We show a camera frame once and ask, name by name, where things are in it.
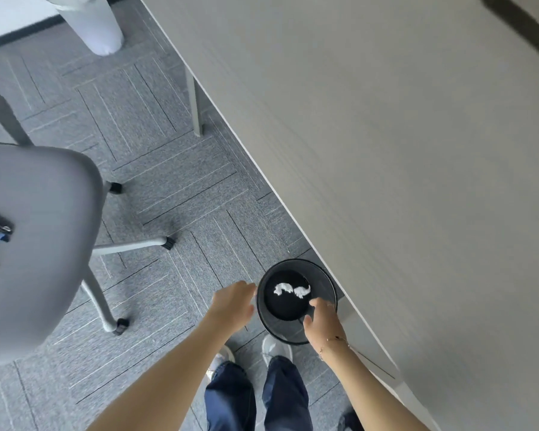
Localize person's left hand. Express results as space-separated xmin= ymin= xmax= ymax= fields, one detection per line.
xmin=209 ymin=281 xmax=258 ymax=332

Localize person's right hand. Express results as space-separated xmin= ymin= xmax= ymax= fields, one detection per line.
xmin=303 ymin=297 xmax=349 ymax=361

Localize black mesh waste bin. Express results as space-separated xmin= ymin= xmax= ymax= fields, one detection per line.
xmin=256 ymin=259 xmax=338 ymax=346

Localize person's right forearm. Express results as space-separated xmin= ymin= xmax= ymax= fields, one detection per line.
xmin=320 ymin=342 xmax=433 ymax=431

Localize person's left forearm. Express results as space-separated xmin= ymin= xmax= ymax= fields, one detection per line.
xmin=86 ymin=309 xmax=234 ymax=431

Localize person's right white shoe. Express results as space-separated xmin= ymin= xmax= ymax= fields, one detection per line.
xmin=261 ymin=335 xmax=294 ymax=368

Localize person's white shoe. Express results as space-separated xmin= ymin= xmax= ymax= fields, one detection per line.
xmin=206 ymin=345 xmax=237 ymax=383
xmin=261 ymin=335 xmax=294 ymax=368

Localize person's left white shoe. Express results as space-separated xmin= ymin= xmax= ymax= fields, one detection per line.
xmin=206 ymin=345 xmax=237 ymax=383

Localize person's right leg blue jeans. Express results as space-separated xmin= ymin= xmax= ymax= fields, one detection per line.
xmin=262 ymin=355 xmax=314 ymax=431

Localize person's leg blue jeans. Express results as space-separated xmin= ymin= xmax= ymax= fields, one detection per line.
xmin=262 ymin=355 xmax=314 ymax=431
xmin=204 ymin=361 xmax=257 ymax=431

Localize person's left leg blue jeans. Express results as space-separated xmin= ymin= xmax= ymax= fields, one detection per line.
xmin=204 ymin=361 xmax=257 ymax=431

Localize grey table leg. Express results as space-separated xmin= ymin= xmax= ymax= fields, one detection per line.
xmin=184 ymin=67 xmax=203 ymax=138

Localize grey chair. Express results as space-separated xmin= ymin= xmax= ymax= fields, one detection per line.
xmin=0 ymin=84 xmax=176 ymax=368

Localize white waste bin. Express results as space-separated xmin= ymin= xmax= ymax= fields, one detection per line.
xmin=42 ymin=0 xmax=125 ymax=57

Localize black flat object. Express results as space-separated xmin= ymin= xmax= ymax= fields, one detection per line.
xmin=482 ymin=0 xmax=539 ymax=66

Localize thin gold bracelet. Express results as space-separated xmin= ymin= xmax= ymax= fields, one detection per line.
xmin=319 ymin=336 xmax=349 ymax=356

